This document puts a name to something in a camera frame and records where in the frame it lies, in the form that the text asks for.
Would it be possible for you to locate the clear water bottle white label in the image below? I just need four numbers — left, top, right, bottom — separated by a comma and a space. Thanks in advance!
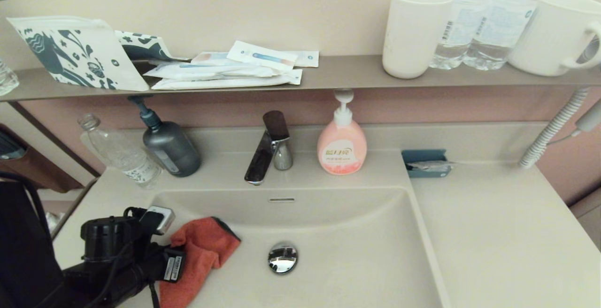
464, 0, 557, 71
430, 0, 496, 70

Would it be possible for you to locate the long white plastic packet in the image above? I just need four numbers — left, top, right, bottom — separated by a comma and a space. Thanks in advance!
151, 69, 303, 90

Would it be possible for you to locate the silver sachet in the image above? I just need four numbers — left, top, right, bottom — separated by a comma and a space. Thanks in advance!
407, 160, 458, 173

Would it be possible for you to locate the grey hair dryer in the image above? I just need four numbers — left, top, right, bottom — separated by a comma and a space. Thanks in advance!
547, 100, 601, 146

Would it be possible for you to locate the dark grey pump bottle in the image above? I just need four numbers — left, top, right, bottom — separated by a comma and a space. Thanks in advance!
127, 94, 201, 177

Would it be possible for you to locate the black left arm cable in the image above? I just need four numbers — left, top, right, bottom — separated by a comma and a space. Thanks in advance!
0, 172, 161, 308

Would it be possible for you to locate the chrome sink faucet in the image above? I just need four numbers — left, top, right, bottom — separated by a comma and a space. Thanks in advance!
244, 110, 294, 186

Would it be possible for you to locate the white mug with handle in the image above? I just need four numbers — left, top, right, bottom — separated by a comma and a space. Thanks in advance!
509, 0, 601, 77

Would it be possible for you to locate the grey wall shelf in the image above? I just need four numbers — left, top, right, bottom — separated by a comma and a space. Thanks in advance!
0, 54, 601, 102

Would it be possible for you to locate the small white blue patterned pouch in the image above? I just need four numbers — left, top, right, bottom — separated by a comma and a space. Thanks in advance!
114, 30, 189, 62

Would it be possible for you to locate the large white blue patterned pouch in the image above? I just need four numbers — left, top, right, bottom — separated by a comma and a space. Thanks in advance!
6, 15, 150, 92

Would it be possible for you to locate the white sachet blue orange stripe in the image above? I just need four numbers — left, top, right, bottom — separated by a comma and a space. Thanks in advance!
227, 40, 299, 72

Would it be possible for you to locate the white sachet blue logo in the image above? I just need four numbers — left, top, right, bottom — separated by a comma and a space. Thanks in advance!
281, 50, 320, 68

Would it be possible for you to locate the white sachet pink print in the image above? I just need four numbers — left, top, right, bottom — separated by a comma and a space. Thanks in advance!
191, 51, 244, 64

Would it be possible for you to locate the blue soap holder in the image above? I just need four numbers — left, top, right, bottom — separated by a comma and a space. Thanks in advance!
402, 149, 454, 178

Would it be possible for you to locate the white coiled cord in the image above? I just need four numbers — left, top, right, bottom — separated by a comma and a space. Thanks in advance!
518, 87, 591, 169

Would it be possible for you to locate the beige sink basin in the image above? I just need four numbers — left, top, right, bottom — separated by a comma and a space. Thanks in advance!
117, 187, 451, 308

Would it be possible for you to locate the white tumbler cup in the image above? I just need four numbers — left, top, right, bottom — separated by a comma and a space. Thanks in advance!
382, 0, 454, 79

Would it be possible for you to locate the chrome drain stopper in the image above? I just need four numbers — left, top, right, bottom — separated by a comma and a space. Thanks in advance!
268, 241, 299, 274

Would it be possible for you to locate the pink soap pump bottle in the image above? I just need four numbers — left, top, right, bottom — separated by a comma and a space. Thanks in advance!
317, 89, 368, 176

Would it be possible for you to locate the empty clear plastic bottle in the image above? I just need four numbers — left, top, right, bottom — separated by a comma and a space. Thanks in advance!
77, 113, 162, 189

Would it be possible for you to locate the orange towel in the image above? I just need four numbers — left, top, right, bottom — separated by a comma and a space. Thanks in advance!
159, 216, 242, 308

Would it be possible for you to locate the wrapped toothbrush packet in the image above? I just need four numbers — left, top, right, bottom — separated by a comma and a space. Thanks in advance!
143, 62, 281, 81

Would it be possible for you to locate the clear drinking glass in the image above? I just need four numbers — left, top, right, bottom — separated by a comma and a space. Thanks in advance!
0, 59, 19, 96

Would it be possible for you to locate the black bin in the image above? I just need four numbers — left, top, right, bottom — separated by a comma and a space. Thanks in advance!
0, 129, 27, 160

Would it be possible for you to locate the plastic wrapped water bottle pack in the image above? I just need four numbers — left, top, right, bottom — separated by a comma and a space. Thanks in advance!
46, 212, 64, 233

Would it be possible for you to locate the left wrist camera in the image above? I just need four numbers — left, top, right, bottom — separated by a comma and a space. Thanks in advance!
139, 206, 176, 236

